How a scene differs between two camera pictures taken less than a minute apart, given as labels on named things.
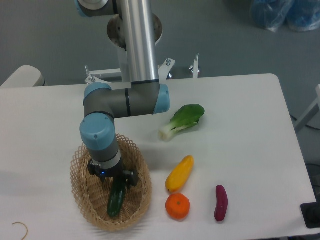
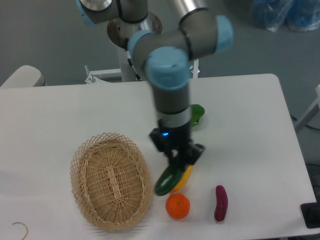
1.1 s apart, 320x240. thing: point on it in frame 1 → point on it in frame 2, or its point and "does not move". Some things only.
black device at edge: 311,213 does not move
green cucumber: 116,196 → 168,180
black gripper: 131,177 → 167,139
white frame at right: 305,118 does not move
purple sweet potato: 222,202 does not move
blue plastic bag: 299,15 does not move
